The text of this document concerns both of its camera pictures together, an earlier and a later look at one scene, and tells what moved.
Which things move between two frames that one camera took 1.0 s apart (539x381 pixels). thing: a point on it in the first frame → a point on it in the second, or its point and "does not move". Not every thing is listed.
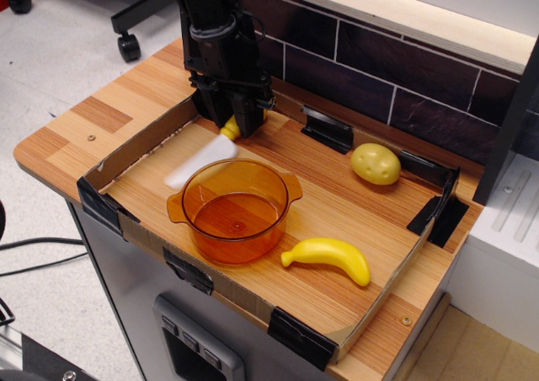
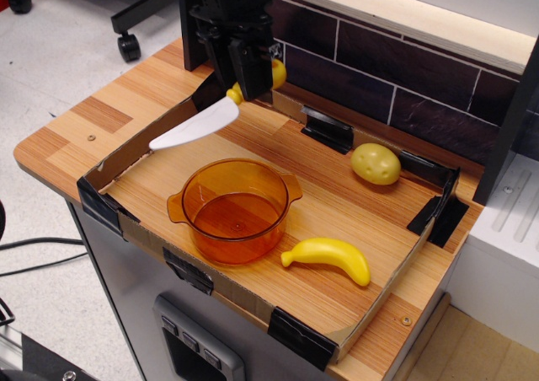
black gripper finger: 249,114 → 254,64
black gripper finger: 215,104 → 221,54
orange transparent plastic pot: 237,209 does not move
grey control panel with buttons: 188,351 does not move
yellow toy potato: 376,163 does not move
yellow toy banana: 329,250 does not move
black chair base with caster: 129,46 does not move
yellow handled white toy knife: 224,149 → 216,116
